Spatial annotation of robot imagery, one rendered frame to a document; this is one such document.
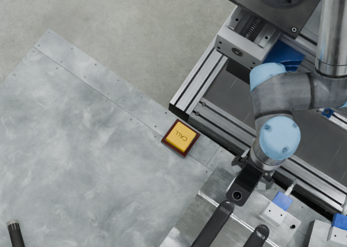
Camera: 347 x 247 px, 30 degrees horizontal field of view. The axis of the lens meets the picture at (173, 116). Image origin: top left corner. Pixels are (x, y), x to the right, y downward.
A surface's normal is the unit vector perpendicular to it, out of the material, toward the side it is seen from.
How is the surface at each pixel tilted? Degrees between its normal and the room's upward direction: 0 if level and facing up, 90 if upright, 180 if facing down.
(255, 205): 0
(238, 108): 0
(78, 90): 0
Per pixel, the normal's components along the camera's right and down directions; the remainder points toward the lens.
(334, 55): -0.34, 0.52
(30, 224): 0.05, -0.29
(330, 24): -0.62, 0.44
